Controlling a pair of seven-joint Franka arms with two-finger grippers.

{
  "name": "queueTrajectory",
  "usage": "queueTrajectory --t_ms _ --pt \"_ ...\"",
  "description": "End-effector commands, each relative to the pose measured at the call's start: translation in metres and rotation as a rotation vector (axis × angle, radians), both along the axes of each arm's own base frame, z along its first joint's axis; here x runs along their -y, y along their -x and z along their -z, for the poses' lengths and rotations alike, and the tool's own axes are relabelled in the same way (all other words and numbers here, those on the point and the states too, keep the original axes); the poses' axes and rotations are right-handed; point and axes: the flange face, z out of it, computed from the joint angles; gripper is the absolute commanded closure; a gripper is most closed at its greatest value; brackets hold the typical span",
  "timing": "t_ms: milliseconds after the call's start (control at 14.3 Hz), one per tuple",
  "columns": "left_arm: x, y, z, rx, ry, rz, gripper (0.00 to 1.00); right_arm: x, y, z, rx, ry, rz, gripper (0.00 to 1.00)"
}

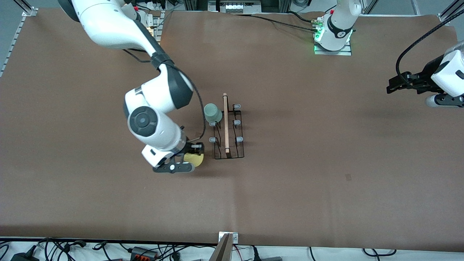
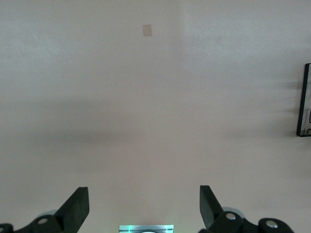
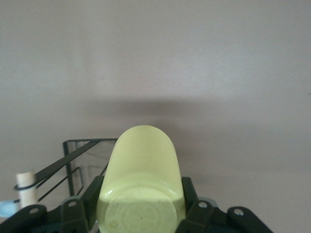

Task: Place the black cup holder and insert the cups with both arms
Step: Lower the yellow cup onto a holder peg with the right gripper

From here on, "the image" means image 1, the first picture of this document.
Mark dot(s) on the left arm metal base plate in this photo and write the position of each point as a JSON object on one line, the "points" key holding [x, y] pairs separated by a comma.
{"points": [[333, 52]]}

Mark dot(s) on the black terminal block orange levers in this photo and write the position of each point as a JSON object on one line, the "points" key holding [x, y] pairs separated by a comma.
{"points": [[143, 253]]}

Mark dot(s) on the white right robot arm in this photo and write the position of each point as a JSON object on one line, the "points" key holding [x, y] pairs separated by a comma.
{"points": [[145, 119]]}

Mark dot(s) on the white mounting bracket plate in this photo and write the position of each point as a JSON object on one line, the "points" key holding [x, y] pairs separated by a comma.
{"points": [[235, 237]]}

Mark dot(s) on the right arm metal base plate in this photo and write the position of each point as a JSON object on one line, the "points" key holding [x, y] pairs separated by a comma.
{"points": [[157, 30]]}

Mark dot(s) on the grey connector box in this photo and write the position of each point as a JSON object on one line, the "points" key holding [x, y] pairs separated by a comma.
{"points": [[235, 7]]}

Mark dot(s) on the yellow plastic cup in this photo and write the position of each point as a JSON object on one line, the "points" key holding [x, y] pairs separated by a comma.
{"points": [[195, 160]]}

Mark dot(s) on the silver corner bracket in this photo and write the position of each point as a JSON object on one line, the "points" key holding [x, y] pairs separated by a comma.
{"points": [[29, 12], [444, 18]]}

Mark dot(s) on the pale green plastic cup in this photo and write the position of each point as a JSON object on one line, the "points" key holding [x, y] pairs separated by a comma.
{"points": [[213, 113]]}

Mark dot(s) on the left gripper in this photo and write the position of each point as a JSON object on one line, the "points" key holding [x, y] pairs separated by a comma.
{"points": [[426, 76]]}

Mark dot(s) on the white power strip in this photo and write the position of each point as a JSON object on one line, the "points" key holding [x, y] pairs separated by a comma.
{"points": [[156, 4]]}

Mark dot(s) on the black plug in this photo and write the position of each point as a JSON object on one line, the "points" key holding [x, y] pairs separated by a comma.
{"points": [[268, 259]]}

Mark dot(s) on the brown table mat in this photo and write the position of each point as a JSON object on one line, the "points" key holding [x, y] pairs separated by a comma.
{"points": [[253, 199]]}

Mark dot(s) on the black power adapter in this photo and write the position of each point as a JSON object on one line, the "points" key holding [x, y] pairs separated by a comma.
{"points": [[23, 257]]}

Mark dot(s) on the metal camera post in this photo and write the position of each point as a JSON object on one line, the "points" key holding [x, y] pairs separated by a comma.
{"points": [[223, 252]]}

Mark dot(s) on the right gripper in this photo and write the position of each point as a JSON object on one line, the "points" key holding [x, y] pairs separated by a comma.
{"points": [[191, 147]]}

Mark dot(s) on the perforated white metal rail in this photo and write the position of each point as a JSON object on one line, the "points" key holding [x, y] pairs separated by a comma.
{"points": [[12, 43]]}

